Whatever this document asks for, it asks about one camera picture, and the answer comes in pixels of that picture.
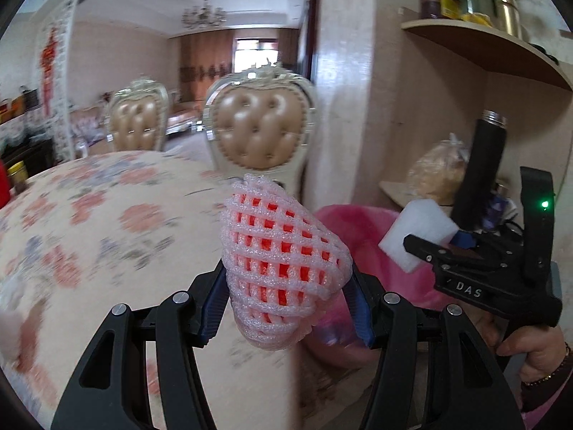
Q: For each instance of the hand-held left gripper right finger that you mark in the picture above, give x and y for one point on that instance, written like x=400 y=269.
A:
x=358 y=309

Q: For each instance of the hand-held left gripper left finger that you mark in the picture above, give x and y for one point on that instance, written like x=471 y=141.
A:
x=215 y=304

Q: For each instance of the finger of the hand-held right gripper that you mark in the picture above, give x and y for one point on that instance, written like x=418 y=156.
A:
x=465 y=238
x=425 y=251

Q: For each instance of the white foam block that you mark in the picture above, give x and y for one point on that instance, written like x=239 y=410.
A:
x=416 y=228

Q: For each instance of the pink trash bag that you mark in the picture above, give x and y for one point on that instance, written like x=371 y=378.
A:
x=371 y=233

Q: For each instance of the fruit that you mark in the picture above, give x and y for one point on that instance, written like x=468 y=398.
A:
x=277 y=242

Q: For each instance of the person's right forearm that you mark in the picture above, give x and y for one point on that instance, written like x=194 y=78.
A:
x=555 y=401

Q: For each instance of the person's right hand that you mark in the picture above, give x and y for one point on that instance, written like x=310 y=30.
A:
x=541 y=349

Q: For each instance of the clear plastic bag of food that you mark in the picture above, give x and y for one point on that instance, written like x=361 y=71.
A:
x=436 y=172

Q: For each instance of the black insulated bottle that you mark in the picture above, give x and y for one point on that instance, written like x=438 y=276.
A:
x=481 y=165

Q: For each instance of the floral tablecloth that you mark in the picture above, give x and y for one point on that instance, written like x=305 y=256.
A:
x=134 y=242

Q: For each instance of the ornate tufted leather chair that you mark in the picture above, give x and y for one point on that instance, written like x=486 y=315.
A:
x=134 y=123
x=257 y=130

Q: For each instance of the ornate sofa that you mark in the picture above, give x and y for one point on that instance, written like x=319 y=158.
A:
x=181 y=118

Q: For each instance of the curved wooden shelf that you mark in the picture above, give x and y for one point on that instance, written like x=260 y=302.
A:
x=492 y=49

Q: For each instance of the gold metal can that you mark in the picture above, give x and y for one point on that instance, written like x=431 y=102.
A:
x=508 y=15

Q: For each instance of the small jar on left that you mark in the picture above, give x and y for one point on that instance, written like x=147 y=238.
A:
x=18 y=179

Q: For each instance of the jar with yellow label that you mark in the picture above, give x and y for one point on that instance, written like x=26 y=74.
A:
x=438 y=0

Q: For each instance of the brown curtain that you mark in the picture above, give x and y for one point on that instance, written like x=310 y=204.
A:
x=201 y=62

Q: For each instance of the red thermos jug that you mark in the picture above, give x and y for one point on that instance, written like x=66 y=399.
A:
x=3 y=186

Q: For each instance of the white lattice screen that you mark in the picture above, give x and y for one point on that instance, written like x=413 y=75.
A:
x=62 y=112

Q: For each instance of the window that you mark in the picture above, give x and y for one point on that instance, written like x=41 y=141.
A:
x=255 y=56

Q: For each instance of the chandelier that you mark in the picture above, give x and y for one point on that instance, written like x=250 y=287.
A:
x=203 y=15

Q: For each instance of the red hanging decoration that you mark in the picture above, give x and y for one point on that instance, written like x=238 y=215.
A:
x=48 y=67

